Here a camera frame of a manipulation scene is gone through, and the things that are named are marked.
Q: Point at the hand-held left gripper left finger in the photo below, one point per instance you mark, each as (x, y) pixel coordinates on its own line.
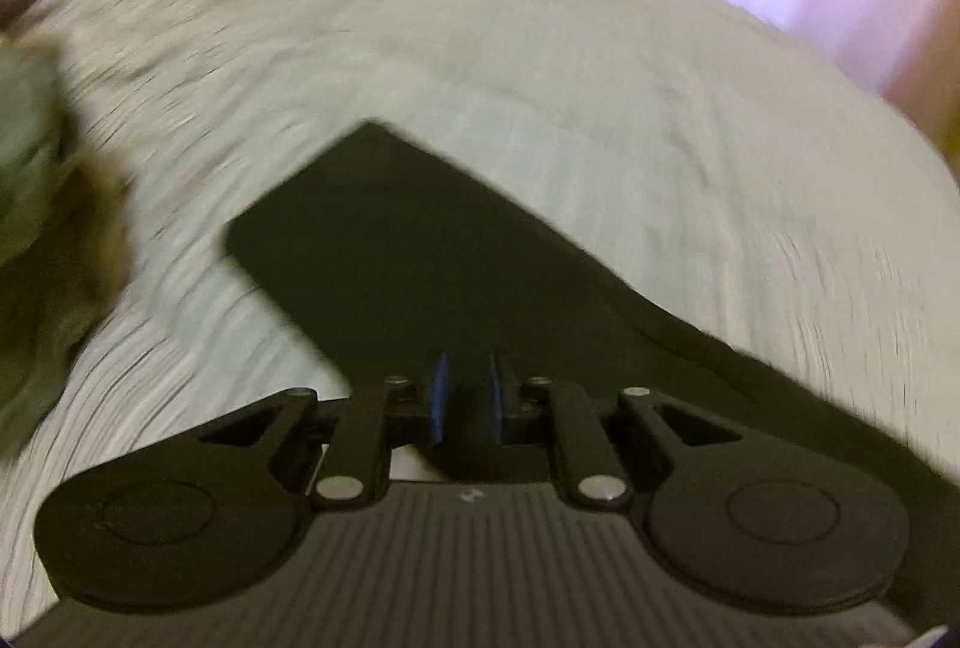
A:
(441, 394)

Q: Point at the olive green garment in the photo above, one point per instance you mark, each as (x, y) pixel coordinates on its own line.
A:
(45, 205)

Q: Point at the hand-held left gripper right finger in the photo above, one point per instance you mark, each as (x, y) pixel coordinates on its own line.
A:
(496, 397)

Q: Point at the striped white bed blanket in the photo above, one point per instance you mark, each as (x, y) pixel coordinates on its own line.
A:
(540, 55)

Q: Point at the black pants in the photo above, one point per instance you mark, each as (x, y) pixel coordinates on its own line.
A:
(420, 250)

